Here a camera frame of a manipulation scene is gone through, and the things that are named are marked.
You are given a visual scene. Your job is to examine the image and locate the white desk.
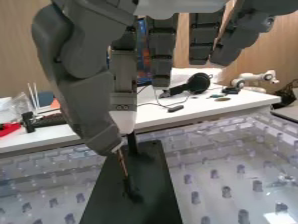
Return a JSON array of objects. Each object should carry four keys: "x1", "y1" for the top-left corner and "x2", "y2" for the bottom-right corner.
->
[{"x1": 0, "y1": 68, "x2": 284, "y2": 158}]

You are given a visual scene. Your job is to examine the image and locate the black headphones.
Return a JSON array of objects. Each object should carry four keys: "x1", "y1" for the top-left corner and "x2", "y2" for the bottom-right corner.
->
[{"x1": 159, "y1": 72, "x2": 215, "y2": 100}]

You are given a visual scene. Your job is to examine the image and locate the golden drill bit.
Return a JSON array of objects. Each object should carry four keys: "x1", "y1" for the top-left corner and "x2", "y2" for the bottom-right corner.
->
[{"x1": 115, "y1": 148, "x2": 134, "y2": 180}]

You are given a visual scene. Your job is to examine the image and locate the small black adapter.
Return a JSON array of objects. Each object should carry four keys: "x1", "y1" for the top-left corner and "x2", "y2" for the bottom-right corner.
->
[{"x1": 167, "y1": 104, "x2": 187, "y2": 114}]

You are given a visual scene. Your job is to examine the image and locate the small white jointed device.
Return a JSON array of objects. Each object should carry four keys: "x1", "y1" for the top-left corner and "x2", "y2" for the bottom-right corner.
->
[{"x1": 229, "y1": 69, "x2": 281, "y2": 92}]

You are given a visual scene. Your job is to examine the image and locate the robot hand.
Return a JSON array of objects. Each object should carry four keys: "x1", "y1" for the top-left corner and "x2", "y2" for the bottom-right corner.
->
[{"x1": 31, "y1": 0, "x2": 298, "y2": 158}]

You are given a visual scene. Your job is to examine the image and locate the black plate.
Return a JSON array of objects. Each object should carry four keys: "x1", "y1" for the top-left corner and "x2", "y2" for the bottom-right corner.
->
[{"x1": 79, "y1": 139, "x2": 184, "y2": 224}]

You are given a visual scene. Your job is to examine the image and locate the clear box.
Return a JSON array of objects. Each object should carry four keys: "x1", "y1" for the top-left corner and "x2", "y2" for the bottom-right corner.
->
[{"x1": 0, "y1": 111, "x2": 298, "y2": 224}]

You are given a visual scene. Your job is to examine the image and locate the red tray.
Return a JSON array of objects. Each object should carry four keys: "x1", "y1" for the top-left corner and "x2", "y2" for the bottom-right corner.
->
[{"x1": 0, "y1": 122, "x2": 23, "y2": 138}]

